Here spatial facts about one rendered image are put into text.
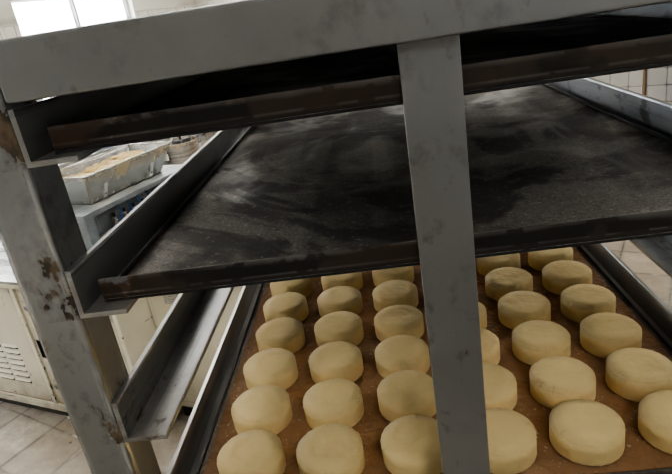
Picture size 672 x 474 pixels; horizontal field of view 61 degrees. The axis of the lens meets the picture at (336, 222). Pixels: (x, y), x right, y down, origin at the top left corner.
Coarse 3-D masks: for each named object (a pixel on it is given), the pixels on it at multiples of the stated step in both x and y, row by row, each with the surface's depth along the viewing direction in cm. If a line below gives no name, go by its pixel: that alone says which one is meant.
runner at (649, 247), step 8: (632, 240) 50; (640, 240) 50; (648, 240) 50; (656, 240) 50; (664, 240) 49; (640, 248) 49; (648, 248) 48; (656, 248) 48; (664, 248) 48; (648, 256) 48; (656, 256) 47; (664, 256) 47; (656, 264) 46; (664, 264) 46
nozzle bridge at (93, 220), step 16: (160, 176) 274; (128, 192) 254; (144, 192) 272; (80, 208) 241; (96, 208) 237; (112, 208) 254; (128, 208) 263; (80, 224) 232; (96, 224) 246; (112, 224) 254; (96, 240) 236
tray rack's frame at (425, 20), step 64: (256, 0) 26; (320, 0) 26; (384, 0) 26; (448, 0) 26; (512, 0) 26; (576, 0) 26; (640, 0) 25; (0, 64) 28; (64, 64) 27; (128, 64) 27; (192, 64) 27; (256, 64) 27; (448, 64) 27; (0, 128) 29; (448, 128) 29; (0, 192) 30; (64, 192) 32; (448, 192) 30; (64, 256) 32; (448, 256) 31; (64, 320) 33; (448, 320) 32; (64, 384) 34; (448, 384) 34; (128, 448) 36; (448, 448) 36
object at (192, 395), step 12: (240, 288) 236; (156, 300) 260; (168, 300) 257; (228, 300) 242; (156, 312) 263; (228, 312) 244; (156, 324) 267; (216, 336) 253; (216, 348) 256; (204, 360) 263; (204, 372) 266; (192, 384) 273; (192, 396) 276; (192, 408) 285
